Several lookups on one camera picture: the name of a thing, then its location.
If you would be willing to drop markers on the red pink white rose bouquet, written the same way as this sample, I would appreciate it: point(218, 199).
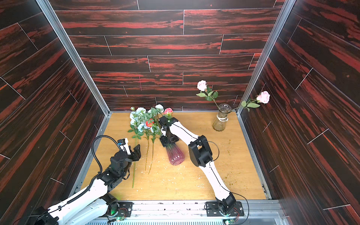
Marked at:
point(154, 114)

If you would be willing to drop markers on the blue white flower spray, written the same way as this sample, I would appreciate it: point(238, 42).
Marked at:
point(134, 128)

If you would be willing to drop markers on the aluminium front rail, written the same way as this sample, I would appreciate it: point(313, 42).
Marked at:
point(193, 212)

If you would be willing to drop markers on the light blue carnation stem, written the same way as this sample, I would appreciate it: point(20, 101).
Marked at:
point(147, 136)
point(152, 154)

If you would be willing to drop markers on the pink rose stem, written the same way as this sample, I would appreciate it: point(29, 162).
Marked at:
point(262, 98)
point(207, 92)

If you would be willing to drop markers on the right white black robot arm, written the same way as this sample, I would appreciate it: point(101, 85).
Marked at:
point(201, 156)

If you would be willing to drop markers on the purple glass vase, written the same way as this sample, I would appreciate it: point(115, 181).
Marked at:
point(175, 154)

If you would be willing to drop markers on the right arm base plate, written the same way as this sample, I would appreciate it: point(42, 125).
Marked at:
point(216, 209)

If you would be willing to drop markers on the white flower spray far left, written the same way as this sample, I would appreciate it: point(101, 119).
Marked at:
point(137, 119)

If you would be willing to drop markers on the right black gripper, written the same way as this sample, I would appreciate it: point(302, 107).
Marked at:
point(168, 139)

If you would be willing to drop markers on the clear glass vase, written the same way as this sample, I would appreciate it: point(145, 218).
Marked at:
point(222, 117)

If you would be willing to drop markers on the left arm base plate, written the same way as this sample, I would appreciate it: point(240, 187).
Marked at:
point(119, 209)

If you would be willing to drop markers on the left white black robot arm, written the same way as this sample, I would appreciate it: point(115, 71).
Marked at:
point(94, 200)

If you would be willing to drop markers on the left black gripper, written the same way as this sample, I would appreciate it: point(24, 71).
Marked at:
point(136, 156)

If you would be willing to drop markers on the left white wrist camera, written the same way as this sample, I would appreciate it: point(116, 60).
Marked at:
point(123, 145)

